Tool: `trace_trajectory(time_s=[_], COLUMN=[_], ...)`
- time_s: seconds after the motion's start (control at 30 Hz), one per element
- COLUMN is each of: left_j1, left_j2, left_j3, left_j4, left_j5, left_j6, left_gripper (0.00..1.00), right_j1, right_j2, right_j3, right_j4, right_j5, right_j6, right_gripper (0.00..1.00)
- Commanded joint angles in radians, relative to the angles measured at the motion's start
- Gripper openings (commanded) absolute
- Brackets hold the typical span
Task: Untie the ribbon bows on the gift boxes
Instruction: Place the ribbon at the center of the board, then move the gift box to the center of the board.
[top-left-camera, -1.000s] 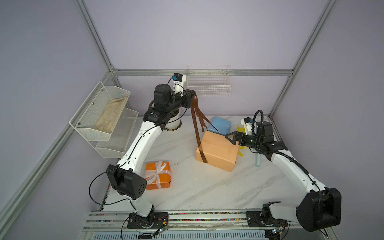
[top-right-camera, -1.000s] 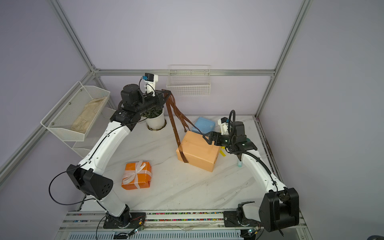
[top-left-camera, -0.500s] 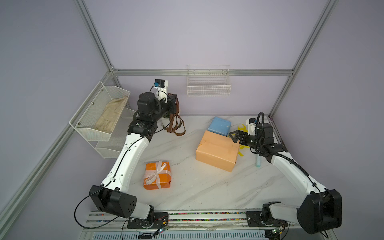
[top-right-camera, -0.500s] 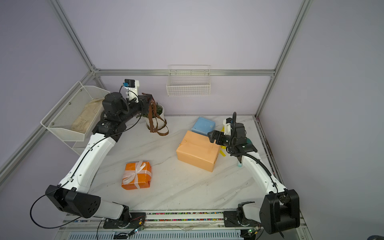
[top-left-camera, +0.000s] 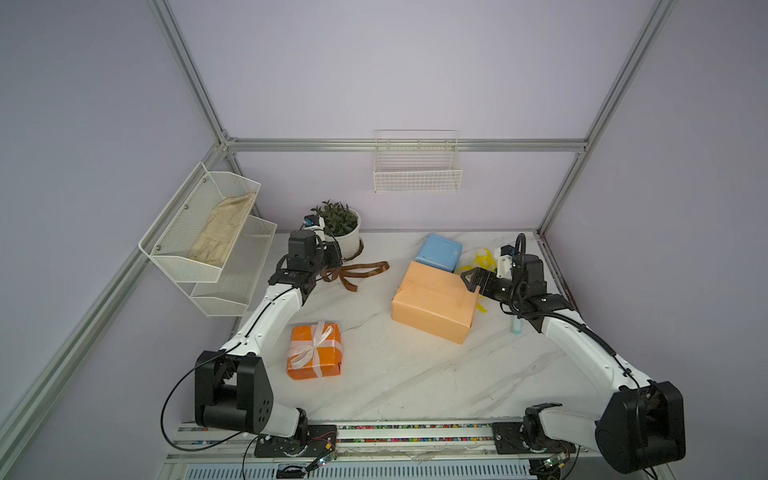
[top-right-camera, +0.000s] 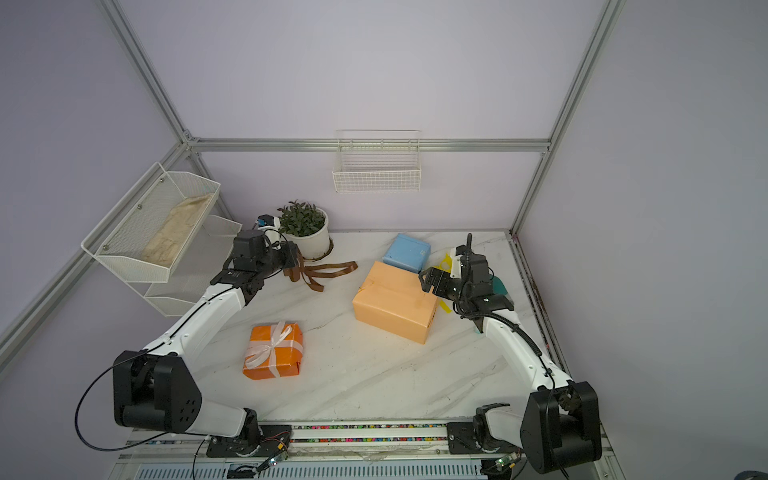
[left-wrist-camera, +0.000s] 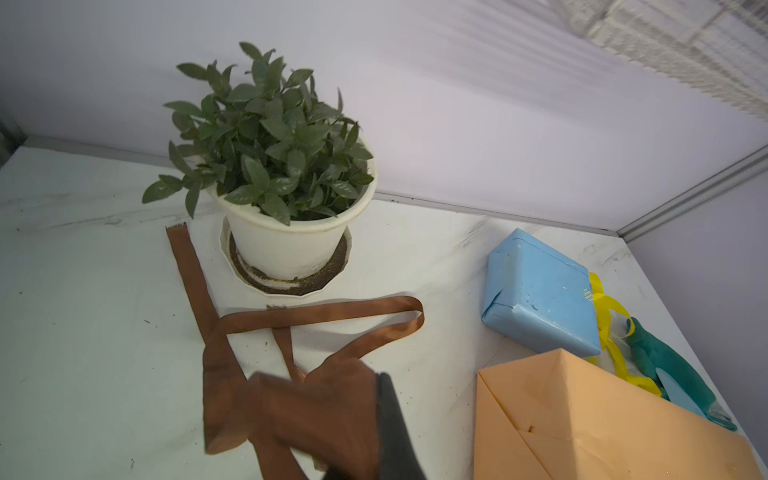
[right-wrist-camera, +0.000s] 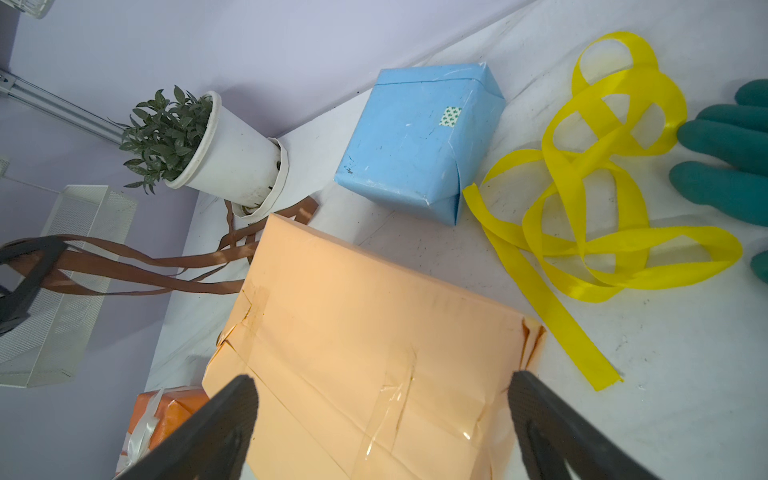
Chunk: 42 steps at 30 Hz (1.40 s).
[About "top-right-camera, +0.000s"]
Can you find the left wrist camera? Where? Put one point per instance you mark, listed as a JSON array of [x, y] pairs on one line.
[[269, 225]]

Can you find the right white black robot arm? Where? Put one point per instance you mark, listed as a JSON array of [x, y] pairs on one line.
[[555, 424]]

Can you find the tan gift box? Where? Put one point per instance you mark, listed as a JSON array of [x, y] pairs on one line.
[[392, 300]]

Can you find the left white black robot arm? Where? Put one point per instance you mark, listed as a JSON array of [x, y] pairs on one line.
[[154, 388]]

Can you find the white two-tier mesh shelf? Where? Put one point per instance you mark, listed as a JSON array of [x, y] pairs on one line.
[[118, 240]]

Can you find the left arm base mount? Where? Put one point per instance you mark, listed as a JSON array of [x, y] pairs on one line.
[[258, 440]]

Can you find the yellow ribbon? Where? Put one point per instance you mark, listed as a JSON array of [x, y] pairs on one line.
[[444, 270]]

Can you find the brown ribbon bow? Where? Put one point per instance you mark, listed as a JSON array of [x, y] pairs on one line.
[[312, 274]]

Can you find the beige cloth in shelf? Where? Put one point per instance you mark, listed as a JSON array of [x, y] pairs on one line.
[[164, 247]]

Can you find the orange gift box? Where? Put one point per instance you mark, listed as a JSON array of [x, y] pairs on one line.
[[275, 351]]

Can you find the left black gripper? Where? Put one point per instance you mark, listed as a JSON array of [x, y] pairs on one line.
[[289, 250]]

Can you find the potted green plant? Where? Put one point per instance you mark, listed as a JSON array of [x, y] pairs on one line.
[[307, 226]]

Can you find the white ribbon bow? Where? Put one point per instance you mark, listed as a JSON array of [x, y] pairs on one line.
[[270, 347]]

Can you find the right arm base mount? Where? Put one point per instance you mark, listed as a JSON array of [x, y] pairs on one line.
[[494, 429]]

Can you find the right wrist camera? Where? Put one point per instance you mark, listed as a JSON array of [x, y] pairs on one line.
[[457, 259]]

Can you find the white wire wall basket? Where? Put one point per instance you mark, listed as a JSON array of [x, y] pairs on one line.
[[377, 161]]

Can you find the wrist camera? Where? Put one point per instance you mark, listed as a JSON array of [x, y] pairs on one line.
[[269, 225], [457, 259]]

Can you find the light blue gift box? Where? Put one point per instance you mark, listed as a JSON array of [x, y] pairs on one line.
[[407, 253]]

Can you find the aluminium frame rail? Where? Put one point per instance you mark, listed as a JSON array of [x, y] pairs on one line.
[[367, 440]]

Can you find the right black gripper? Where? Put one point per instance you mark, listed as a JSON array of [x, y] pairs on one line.
[[435, 274]]

